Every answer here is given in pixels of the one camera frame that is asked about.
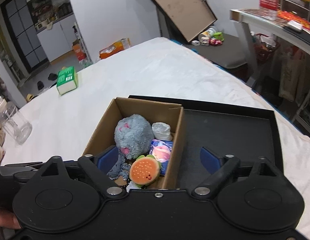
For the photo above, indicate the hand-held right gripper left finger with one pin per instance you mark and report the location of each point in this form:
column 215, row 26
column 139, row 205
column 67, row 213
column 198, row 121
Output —
column 107, row 158

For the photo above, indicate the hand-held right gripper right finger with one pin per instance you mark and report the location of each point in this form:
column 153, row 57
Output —
column 207, row 158

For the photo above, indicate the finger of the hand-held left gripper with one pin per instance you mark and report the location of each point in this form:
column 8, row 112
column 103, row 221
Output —
column 24, row 165

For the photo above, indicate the blue grey knitted cloth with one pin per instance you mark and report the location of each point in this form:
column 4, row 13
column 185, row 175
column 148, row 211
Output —
column 119, row 167

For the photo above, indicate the brown cardboard box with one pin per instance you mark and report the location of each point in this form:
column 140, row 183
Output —
column 102, row 130

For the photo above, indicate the black tray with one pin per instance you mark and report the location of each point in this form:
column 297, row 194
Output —
column 220, row 130

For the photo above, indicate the grey fluffy plush toy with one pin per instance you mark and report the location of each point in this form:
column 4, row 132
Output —
column 134, row 132

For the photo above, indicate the burger plush toy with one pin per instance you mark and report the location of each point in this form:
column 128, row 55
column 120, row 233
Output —
column 145, row 171

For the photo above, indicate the purple snack packet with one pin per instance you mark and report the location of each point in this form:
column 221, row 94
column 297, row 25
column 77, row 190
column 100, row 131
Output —
column 162, row 152

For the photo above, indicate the white wad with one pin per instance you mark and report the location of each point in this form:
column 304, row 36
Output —
column 162, row 130

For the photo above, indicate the person's left hand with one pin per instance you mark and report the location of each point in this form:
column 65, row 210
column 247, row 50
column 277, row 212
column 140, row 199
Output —
column 5, row 219

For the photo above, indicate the clear glass jar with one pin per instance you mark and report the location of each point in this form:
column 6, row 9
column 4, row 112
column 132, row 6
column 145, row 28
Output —
column 17, row 127

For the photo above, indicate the black slipper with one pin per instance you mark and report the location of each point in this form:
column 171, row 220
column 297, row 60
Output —
column 40, row 85
column 52, row 76

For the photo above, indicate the green tissue pack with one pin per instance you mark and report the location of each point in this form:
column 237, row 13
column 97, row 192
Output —
column 67, row 80

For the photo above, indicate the grey upholstered bench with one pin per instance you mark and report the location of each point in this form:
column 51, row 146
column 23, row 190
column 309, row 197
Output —
column 227, row 52

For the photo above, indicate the orange snack bag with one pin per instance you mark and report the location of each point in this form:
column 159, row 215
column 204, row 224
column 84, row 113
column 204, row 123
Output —
column 114, row 48

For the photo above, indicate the orange cardboard box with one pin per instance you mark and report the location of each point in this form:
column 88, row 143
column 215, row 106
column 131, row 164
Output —
column 79, row 51

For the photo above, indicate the red toy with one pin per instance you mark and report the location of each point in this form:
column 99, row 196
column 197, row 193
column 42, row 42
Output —
column 216, row 42

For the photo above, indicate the beige cloth bag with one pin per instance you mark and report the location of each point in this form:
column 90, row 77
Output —
column 292, row 77

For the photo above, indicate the green toy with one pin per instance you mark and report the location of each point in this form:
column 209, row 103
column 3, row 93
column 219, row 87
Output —
column 219, row 36

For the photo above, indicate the red basket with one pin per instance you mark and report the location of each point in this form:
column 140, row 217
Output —
column 266, row 50

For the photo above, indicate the white plastic tub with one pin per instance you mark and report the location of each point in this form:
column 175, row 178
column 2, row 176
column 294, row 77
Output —
column 207, row 35

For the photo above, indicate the white cabinet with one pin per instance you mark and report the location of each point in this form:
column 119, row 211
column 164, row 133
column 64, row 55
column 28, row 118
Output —
column 57, row 40

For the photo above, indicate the dark lattice door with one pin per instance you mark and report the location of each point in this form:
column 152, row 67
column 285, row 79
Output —
column 22, row 30

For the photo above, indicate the white metal table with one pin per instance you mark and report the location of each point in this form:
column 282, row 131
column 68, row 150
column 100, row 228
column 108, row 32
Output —
column 250, row 22

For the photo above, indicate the large black cardboard-lined lid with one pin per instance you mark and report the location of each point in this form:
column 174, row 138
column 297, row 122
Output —
column 180, row 7

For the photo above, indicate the red papers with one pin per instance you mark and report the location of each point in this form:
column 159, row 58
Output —
column 295, row 20

